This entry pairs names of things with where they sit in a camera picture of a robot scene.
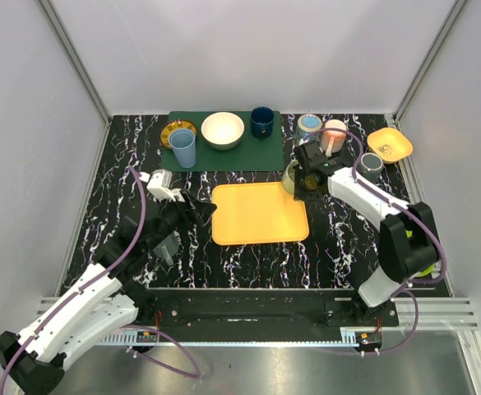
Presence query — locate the dark grey mug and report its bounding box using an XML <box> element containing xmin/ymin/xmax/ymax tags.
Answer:
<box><xmin>357</xmin><ymin>152</ymin><xmax>384</xmax><ymax>184</ymax></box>

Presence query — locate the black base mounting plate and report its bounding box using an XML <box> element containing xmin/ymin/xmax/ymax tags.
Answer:
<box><xmin>107</xmin><ymin>287</ymin><xmax>401</xmax><ymax>345</ymax></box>

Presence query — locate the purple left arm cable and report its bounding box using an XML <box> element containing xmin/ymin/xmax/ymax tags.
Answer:
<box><xmin>0</xmin><ymin>165</ymin><xmax>202</xmax><ymax>392</ymax></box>

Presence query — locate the cream ceramic bowl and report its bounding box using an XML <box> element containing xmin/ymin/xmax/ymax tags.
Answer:
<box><xmin>201</xmin><ymin>112</ymin><xmax>245</xmax><ymax>151</ymax></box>

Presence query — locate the navy blue mug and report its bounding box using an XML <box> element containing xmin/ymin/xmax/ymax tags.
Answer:
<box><xmin>250</xmin><ymin>106</ymin><xmax>275</xmax><ymax>139</ymax></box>

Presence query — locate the yellow square dish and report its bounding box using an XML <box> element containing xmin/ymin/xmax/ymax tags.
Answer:
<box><xmin>367</xmin><ymin>128</ymin><xmax>414</xmax><ymax>165</ymax></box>

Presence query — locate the orange plastic tray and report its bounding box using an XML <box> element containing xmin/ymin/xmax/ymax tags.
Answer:
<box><xmin>211</xmin><ymin>182</ymin><xmax>310</xmax><ymax>246</ymax></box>

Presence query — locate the sage green mug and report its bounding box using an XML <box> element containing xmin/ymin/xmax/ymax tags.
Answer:
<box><xmin>281</xmin><ymin>160</ymin><xmax>298</xmax><ymax>196</ymax></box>

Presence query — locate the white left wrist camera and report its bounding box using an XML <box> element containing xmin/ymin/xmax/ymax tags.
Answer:
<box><xmin>140</xmin><ymin>169</ymin><xmax>183</xmax><ymax>202</ymax></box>

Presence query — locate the blue and beige mug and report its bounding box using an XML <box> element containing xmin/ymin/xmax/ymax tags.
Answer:
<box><xmin>295</xmin><ymin>114</ymin><xmax>323</xmax><ymax>145</ymax></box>

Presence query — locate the grey-blue mug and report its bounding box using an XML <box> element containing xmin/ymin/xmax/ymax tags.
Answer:
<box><xmin>153</xmin><ymin>231</ymin><xmax>180</xmax><ymax>267</ymax></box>

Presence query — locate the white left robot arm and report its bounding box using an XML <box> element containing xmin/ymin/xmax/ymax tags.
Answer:
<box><xmin>0</xmin><ymin>191</ymin><xmax>217</xmax><ymax>394</ymax></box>

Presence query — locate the yellow patterned saucer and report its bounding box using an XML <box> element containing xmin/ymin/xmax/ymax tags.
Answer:
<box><xmin>160</xmin><ymin>119</ymin><xmax>197</xmax><ymax>150</ymax></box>

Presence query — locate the dark green placemat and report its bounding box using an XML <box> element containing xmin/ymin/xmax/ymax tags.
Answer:
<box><xmin>168</xmin><ymin>111</ymin><xmax>284</xmax><ymax>172</ymax></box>

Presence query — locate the light blue plastic cup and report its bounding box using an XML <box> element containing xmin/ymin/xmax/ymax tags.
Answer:
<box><xmin>169</xmin><ymin>128</ymin><xmax>197</xmax><ymax>169</ymax></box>

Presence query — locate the lime green plate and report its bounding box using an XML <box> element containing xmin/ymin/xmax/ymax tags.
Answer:
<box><xmin>405</xmin><ymin>230</ymin><xmax>435</xmax><ymax>278</ymax></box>

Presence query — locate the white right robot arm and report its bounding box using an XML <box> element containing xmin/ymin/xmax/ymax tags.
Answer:
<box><xmin>294</xmin><ymin>141</ymin><xmax>445</xmax><ymax>327</ymax></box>

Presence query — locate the pink mug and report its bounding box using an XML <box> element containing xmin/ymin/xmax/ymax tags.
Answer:
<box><xmin>320</xmin><ymin>119</ymin><xmax>347</xmax><ymax>157</ymax></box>

